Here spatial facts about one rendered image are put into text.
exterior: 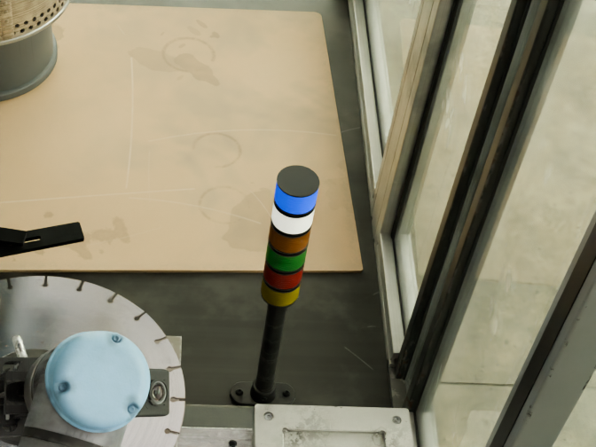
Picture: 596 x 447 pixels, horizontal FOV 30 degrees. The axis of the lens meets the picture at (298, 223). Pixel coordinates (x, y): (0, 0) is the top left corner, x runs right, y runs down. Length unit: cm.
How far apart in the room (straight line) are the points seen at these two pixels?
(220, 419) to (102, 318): 24
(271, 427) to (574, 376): 52
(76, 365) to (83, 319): 46
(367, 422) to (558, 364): 51
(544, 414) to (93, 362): 34
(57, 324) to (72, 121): 57
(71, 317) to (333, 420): 32
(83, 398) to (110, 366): 3
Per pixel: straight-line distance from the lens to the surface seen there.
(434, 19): 136
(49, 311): 130
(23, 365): 105
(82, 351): 84
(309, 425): 128
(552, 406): 86
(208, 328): 154
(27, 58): 180
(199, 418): 145
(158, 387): 107
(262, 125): 180
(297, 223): 118
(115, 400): 84
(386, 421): 130
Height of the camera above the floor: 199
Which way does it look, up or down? 48 degrees down
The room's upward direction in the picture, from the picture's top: 10 degrees clockwise
